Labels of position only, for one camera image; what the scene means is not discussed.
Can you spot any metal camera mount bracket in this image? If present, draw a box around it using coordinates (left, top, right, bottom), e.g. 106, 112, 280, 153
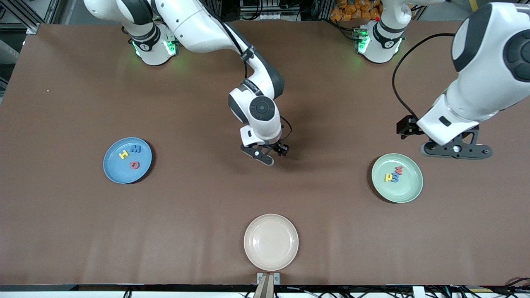
257, 272, 281, 298

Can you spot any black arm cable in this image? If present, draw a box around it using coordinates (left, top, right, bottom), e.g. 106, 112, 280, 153
280, 117, 292, 145
392, 33, 456, 123

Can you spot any blue plate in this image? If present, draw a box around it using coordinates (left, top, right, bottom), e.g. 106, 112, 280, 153
103, 137, 153, 185

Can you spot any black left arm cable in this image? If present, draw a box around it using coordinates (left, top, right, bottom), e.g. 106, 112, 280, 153
392, 33, 456, 123

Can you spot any pile of orange objects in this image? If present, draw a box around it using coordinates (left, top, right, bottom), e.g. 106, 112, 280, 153
330, 0, 382, 22

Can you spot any aluminium frame post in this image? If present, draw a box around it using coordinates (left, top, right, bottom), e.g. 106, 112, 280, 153
0, 0, 44, 34

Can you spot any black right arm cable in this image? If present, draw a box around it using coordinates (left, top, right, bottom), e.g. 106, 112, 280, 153
280, 117, 292, 145

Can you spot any green plate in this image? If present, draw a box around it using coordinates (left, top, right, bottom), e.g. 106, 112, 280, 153
371, 153, 424, 204

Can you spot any beige plate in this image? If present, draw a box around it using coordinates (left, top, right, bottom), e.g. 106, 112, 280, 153
243, 214, 299, 272

